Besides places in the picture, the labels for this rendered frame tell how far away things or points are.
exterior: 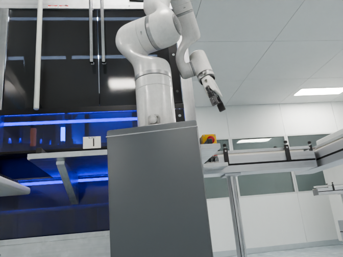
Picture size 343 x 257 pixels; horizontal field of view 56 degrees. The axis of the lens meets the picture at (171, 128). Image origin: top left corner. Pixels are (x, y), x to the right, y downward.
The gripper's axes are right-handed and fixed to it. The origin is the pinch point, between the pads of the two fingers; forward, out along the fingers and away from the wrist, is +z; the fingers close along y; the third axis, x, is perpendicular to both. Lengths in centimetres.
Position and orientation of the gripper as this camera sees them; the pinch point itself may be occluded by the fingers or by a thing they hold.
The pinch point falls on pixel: (218, 106)
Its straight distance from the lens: 152.2
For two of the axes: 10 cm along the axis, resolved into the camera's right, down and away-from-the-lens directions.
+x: -8.3, 4.5, 3.4
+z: 2.9, 8.6, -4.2
